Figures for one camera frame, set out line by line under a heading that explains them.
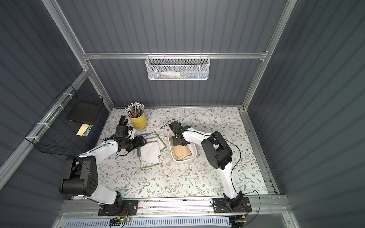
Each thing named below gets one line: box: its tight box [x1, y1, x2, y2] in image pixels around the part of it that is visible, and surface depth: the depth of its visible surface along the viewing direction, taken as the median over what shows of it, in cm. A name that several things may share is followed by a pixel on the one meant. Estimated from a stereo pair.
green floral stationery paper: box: [144, 131, 168, 152], surface depth 102 cm
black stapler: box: [118, 115, 129, 126], surface depth 110 cm
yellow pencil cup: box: [127, 112, 148, 131], surface depth 103 cm
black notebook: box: [66, 100, 101, 124], surface depth 85 cm
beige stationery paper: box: [170, 139, 193, 161], surface depth 95 cm
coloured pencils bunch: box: [124, 101, 145, 119], surface depth 99 cm
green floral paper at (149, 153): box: [139, 136, 162, 169], surface depth 93 cm
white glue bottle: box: [160, 71, 181, 77], surface depth 93 cm
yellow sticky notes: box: [76, 123, 90, 137], surface depth 77 cm
